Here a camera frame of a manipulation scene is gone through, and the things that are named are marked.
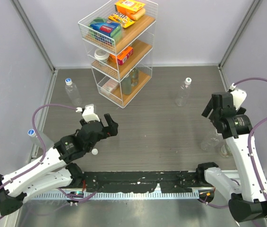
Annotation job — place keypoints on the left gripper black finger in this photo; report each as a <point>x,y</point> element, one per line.
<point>108,119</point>
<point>113,129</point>

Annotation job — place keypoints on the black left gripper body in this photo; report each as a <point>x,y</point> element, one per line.
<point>103,135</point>

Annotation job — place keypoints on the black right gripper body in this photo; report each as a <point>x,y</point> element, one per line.
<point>213,117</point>

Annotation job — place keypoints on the clear plastic bottle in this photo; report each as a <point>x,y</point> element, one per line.
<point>211,140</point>
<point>183,94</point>
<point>74,95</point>

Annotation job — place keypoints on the blue and white bottle cap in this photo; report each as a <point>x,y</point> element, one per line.
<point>68,81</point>

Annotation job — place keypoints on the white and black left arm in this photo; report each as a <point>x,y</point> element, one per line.
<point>55,169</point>

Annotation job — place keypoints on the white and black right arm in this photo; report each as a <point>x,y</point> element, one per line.
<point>248,200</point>

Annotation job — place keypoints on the green glass bottle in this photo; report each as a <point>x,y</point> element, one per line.
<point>225,151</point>

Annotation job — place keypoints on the clear bottle with blue cap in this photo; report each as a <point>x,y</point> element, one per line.
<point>40,139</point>

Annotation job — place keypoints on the white box, bottom shelf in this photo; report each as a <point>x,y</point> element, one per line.
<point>109,87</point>

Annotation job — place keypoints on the glass jar, bottom shelf front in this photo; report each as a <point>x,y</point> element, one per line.
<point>126,85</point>

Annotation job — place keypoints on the glass jar, shelf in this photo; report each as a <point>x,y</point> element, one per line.
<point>126,85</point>
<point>134,75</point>

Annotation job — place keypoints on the glass jar, bottom shelf back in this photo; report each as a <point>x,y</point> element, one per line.
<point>134,75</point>

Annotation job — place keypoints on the orange box, middle shelf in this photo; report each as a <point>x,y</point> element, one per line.
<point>121,58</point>

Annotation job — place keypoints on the white lidded paper cup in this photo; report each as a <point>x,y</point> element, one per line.
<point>101,55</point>

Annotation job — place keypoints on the green and blue box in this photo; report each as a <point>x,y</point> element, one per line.
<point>105,31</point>

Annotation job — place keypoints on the yellow candy bag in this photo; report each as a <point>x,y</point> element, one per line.
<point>124,20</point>

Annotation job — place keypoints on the yellow sponge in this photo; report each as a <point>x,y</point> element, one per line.
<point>137,15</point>

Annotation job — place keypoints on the orange snack box, top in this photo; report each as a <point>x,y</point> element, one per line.
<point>129,6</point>

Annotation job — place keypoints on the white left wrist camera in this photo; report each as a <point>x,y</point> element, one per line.
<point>88,113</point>

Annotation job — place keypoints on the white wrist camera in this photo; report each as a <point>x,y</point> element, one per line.
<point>238,94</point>
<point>88,113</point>

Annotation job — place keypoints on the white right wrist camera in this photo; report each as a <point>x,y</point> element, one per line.
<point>238,94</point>

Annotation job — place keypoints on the white wire shelf rack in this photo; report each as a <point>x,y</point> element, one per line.
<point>119,40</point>

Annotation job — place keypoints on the white slotted cable duct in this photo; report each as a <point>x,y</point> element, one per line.
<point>155,195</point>

